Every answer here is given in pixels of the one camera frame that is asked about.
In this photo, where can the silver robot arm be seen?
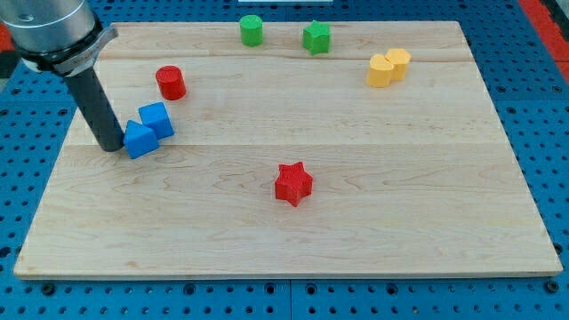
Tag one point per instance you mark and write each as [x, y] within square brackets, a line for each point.
[61, 36]

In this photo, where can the red star block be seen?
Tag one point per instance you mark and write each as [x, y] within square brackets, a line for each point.
[293, 183]

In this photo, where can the green star block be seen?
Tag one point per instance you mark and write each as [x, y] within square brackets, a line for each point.
[316, 37]

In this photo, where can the light wooden board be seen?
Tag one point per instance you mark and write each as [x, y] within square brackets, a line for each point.
[413, 180]

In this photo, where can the yellow heart block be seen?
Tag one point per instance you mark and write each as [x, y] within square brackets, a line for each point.
[379, 72]

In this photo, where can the red cylinder block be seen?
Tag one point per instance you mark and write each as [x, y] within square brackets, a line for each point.
[171, 82]

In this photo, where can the blue cube block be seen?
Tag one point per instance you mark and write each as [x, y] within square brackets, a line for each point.
[156, 117]

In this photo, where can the green cylinder block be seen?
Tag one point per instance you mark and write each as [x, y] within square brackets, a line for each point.
[251, 30]

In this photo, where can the blue triangle block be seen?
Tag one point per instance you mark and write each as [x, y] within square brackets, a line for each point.
[139, 139]

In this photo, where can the yellow hexagon block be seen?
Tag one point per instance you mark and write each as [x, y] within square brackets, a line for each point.
[400, 59]

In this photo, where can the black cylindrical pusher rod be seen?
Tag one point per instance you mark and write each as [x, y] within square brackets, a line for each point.
[92, 101]

